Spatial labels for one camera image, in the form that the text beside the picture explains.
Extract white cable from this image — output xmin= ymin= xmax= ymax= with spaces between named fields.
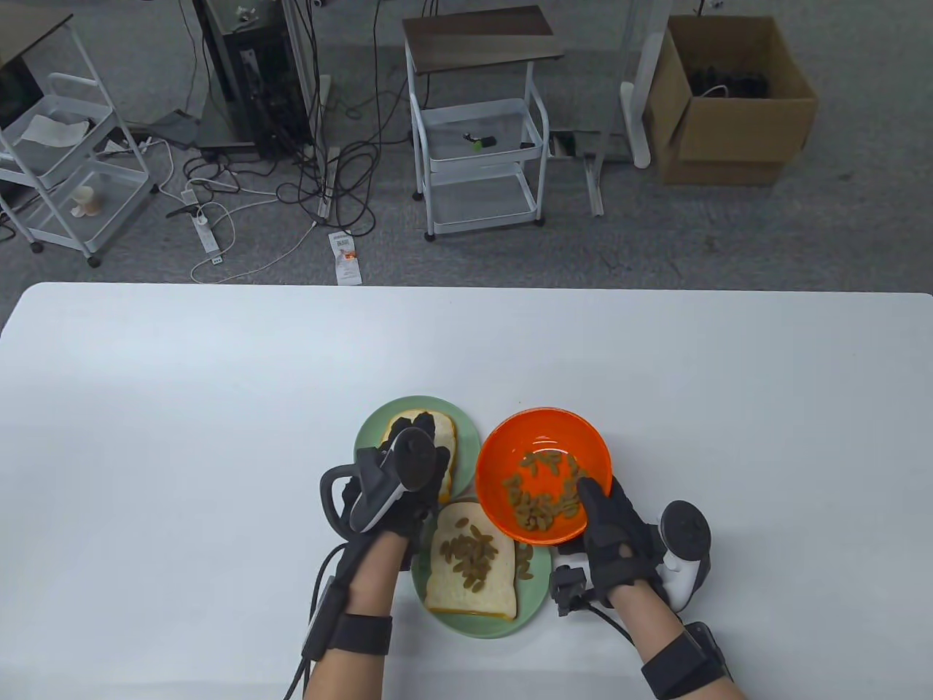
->
xmin=191 ymin=201 xmax=318 ymax=284

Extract dark grey floor pad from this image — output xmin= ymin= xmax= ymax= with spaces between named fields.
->
xmin=142 ymin=111 xmax=201 ymax=147

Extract black gear in box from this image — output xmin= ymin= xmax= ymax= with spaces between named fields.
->
xmin=685 ymin=66 xmax=770 ymax=99

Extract large green plate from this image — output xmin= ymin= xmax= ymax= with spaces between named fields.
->
xmin=412 ymin=497 xmax=553 ymax=639

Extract cardboard box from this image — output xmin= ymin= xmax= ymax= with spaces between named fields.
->
xmin=645 ymin=15 xmax=819 ymax=187

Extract white tissue paper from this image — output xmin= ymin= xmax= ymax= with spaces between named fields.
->
xmin=18 ymin=115 xmax=90 ymax=147

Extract white cart with tissue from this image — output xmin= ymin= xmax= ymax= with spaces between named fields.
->
xmin=0 ymin=11 xmax=157 ymax=267

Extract black left forearm strap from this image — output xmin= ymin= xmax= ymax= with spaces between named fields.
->
xmin=324 ymin=614 xmax=394 ymax=661

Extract person's left hand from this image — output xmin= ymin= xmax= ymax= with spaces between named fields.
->
xmin=343 ymin=412 xmax=451 ymax=571

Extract small green plate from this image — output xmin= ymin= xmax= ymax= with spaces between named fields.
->
xmin=354 ymin=396 xmax=482 ymax=505

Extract orange bowl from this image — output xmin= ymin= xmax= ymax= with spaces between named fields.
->
xmin=476 ymin=407 xmax=614 ymax=546

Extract white cart with brown top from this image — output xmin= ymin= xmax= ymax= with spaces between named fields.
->
xmin=402 ymin=6 xmax=566 ymax=243

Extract black white left hand controller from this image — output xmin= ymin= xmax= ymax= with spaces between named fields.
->
xmin=319 ymin=429 xmax=440 ymax=540

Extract pile of raisins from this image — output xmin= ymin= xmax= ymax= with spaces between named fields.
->
xmin=503 ymin=451 xmax=590 ymax=529

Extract black white hand controller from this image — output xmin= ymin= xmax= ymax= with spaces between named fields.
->
xmin=660 ymin=500 xmax=712 ymax=613
xmin=319 ymin=429 xmax=440 ymax=540

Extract black right forearm strap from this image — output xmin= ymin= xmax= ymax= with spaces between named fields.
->
xmin=640 ymin=631 xmax=730 ymax=700

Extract white desk leg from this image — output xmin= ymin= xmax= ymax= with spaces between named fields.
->
xmin=620 ymin=0 xmax=671 ymax=170

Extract person's left forearm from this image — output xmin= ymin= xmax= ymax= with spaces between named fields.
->
xmin=302 ymin=532 xmax=403 ymax=700

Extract black computer tower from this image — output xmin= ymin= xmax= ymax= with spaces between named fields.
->
xmin=191 ymin=0 xmax=321 ymax=163

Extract black forearm strap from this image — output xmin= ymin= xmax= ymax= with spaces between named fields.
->
xmin=640 ymin=631 xmax=730 ymax=700
xmin=324 ymin=614 xmax=394 ymax=661

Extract white power strip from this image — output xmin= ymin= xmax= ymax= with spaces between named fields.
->
xmin=181 ymin=190 xmax=224 ymax=265

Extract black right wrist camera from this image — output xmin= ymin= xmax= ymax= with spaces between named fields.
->
xmin=550 ymin=565 xmax=590 ymax=617

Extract black white right hand controller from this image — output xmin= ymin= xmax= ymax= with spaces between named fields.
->
xmin=660 ymin=500 xmax=712 ymax=613

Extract person's right forearm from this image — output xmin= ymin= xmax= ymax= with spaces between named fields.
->
xmin=605 ymin=583 xmax=744 ymax=700

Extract white paper leaflet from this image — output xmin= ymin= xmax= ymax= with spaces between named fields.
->
xmin=328 ymin=232 xmax=363 ymax=287

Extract large toast slice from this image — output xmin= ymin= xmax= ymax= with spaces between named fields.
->
xmin=424 ymin=502 xmax=520 ymax=622

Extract small toast slice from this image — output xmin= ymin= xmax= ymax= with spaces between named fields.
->
xmin=379 ymin=410 xmax=458 ymax=505

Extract person's right hand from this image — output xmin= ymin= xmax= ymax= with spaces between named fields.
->
xmin=558 ymin=478 xmax=668 ymax=607

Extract bundle of black cables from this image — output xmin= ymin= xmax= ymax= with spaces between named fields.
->
xmin=182 ymin=0 xmax=413 ymax=236

